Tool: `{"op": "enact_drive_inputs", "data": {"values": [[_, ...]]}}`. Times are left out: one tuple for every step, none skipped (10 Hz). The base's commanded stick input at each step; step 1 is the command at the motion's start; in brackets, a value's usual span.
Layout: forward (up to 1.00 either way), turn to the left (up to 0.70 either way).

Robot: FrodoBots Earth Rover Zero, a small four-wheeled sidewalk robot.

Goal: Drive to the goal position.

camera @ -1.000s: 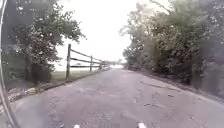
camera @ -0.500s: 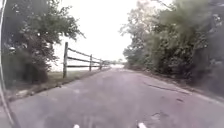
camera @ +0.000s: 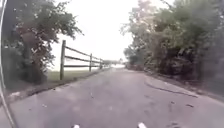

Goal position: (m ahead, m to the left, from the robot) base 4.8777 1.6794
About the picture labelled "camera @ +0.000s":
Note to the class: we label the dirt verge with leaves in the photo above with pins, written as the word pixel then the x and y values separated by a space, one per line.
pixel 190 83

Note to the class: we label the row of trees and bushes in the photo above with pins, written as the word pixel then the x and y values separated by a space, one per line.
pixel 180 36

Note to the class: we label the large leafy tree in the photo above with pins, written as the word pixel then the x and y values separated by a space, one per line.
pixel 30 36

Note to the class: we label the grass strip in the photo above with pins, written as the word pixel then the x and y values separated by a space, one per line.
pixel 71 75

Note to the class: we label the wooden rail fence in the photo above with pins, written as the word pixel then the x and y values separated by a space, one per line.
pixel 63 60

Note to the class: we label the robot's own part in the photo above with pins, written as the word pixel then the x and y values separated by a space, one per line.
pixel 76 126
pixel 142 125

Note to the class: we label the grey asphalt path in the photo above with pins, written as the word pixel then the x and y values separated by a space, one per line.
pixel 113 96

